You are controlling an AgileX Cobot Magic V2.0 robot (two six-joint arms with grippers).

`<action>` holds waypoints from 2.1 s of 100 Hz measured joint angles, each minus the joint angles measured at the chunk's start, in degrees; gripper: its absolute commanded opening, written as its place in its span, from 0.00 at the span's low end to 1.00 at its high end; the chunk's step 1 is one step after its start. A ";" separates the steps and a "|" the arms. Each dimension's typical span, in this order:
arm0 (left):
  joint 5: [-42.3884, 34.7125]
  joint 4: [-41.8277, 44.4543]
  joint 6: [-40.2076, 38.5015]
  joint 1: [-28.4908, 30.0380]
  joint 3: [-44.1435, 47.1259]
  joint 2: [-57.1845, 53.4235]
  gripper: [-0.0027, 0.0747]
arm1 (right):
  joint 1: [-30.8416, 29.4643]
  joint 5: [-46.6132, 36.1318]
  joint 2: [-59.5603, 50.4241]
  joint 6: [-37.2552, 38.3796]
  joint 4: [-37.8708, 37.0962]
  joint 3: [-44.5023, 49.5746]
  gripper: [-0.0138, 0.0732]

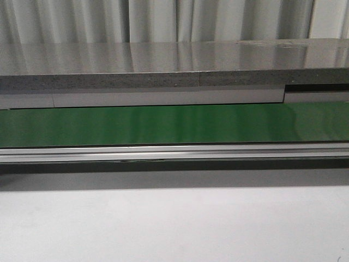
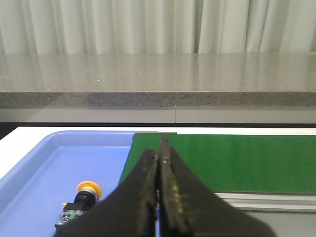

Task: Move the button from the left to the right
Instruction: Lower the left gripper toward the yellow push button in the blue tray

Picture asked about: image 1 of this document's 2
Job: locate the green conveyor belt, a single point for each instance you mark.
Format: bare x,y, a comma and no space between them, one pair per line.
175,124

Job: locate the grey stone back table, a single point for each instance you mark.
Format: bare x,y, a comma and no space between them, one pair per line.
187,73

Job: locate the white pleated curtain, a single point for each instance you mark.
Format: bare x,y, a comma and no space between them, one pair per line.
27,22

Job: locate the aluminium conveyor side rail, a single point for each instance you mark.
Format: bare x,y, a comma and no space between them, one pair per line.
121,153

